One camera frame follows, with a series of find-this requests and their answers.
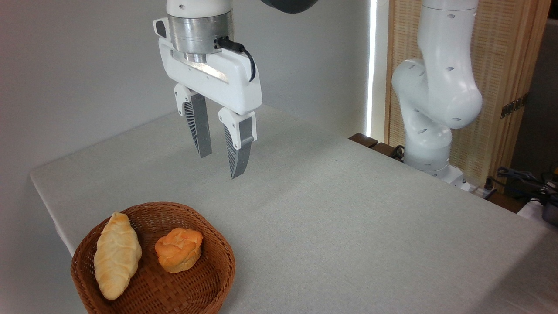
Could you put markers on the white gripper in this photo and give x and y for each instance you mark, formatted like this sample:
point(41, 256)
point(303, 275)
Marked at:
point(226, 83)

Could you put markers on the round orange bread bun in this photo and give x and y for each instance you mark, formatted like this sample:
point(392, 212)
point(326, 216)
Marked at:
point(179, 249)

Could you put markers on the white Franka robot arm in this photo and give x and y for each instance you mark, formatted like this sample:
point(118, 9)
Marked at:
point(440, 87)

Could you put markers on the long pale bread loaf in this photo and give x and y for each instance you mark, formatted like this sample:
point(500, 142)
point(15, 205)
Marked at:
point(117, 257)

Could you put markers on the brown woven wicker basket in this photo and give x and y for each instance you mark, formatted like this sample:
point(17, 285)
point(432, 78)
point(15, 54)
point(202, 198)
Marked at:
point(183, 288)

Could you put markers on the grey tablecloth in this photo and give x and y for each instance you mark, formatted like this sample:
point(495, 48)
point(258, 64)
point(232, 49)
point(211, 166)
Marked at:
point(348, 240)

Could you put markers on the light wooden slatted screen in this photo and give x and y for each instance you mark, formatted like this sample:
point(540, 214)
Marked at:
point(501, 65)

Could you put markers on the white vertical frame post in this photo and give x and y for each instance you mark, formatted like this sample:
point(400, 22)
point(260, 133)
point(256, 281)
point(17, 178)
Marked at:
point(378, 65)

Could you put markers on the dark metal hinge bracket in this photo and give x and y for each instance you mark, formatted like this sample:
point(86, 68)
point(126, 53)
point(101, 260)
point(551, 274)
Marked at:
point(514, 106)

